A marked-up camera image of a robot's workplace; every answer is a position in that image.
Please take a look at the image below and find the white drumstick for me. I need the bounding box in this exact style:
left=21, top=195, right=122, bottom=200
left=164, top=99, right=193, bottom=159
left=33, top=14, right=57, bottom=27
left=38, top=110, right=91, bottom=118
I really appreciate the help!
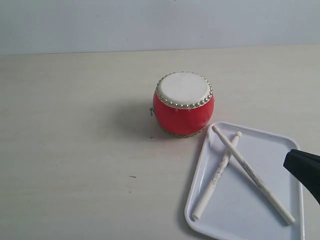
left=212, top=124, right=296, bottom=225
left=190, top=131, right=242, bottom=222

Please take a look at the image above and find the small red drum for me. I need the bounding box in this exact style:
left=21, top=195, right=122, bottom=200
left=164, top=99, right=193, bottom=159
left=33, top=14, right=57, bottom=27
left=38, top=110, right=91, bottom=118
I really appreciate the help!
left=149, top=71, right=215, bottom=137

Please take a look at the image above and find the white plastic tray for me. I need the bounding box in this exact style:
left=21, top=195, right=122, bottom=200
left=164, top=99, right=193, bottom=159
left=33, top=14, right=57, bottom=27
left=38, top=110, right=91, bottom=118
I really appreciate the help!
left=184, top=121, right=305, bottom=240

